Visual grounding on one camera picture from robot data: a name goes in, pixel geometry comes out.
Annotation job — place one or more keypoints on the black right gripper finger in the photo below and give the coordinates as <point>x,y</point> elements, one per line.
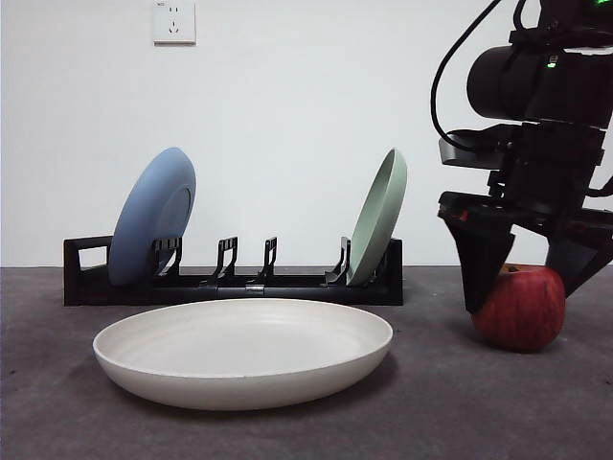
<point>577,261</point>
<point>481,259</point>

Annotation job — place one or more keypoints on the red apple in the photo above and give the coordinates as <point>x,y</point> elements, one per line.
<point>522,311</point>

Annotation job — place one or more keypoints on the cream yellow plate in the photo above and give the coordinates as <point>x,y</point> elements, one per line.
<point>239,383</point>

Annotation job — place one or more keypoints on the green plate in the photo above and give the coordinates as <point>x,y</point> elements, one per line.
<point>378,225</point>

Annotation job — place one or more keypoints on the blue plate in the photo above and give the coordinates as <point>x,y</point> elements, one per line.
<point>143,215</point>

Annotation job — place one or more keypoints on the black plate rack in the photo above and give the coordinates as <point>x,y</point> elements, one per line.
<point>120,294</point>

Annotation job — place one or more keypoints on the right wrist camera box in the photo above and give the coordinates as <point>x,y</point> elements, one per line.
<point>471,148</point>

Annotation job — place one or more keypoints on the white wall socket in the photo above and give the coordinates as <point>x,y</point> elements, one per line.
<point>174,24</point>

